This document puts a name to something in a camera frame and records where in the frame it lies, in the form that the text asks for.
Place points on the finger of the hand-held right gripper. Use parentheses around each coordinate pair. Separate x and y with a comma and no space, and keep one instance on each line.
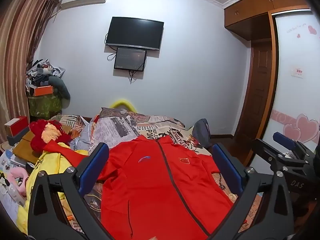
(265,150)
(285,140)

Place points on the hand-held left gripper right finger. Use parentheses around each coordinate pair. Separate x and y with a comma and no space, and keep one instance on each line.
(230,167)

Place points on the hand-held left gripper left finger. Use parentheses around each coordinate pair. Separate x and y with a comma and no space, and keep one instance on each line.
(93,167)

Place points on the red zip jacket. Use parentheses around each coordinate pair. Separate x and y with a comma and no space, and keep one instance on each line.
(155,180)

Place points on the grey satin cloth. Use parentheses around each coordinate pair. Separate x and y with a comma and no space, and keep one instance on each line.
(83,136)

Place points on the white sliding door pink hearts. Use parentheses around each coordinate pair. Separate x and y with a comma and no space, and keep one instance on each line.
(295,97)

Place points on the yellow garment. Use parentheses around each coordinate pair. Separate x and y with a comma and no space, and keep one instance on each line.
(50,162)

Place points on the dark grey backpack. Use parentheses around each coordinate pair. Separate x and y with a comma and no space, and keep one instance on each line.
(203,132)

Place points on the printed pillow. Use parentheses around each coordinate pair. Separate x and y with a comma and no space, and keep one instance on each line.
(70,122)

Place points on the brown wooden door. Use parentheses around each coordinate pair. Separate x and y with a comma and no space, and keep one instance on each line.
(260,85)

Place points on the red plush toy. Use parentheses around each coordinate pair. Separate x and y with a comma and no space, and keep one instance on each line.
(42,132)

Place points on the small white red label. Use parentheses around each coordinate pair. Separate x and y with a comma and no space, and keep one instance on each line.
(297,72)

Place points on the yellow curved headboard piece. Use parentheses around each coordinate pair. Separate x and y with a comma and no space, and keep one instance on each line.
(122,103)

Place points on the brown cardboard box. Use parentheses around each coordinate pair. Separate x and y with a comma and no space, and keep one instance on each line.
(25,147)

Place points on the newspaper printed blanket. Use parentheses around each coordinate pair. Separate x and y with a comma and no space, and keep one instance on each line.
(155,127)

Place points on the pink plush item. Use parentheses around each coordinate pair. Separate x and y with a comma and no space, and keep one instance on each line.
(18,177)

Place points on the green camouflage bag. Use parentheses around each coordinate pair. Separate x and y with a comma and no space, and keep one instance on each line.
(45,105)

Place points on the dark grey box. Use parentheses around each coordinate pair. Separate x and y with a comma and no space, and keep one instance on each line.
(18,137)

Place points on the clear plastic bottle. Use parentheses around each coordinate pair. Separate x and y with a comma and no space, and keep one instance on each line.
(13,192)

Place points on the red and white box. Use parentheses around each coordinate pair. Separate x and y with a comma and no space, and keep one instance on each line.
(16,126)

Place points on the orange box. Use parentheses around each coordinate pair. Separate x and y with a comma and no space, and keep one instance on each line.
(43,90)

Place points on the pile of silver clutter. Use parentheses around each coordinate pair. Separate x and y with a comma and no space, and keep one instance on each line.
(40,70)

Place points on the wooden wardrobe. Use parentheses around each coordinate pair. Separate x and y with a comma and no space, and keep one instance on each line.
(250,15)

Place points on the brown striped curtain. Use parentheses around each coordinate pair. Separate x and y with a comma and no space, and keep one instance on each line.
(20,55)

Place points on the small black wall monitor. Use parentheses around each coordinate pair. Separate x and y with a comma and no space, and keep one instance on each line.
(130,58)

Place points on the black wall television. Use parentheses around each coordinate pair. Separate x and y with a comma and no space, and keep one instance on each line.
(135,32)

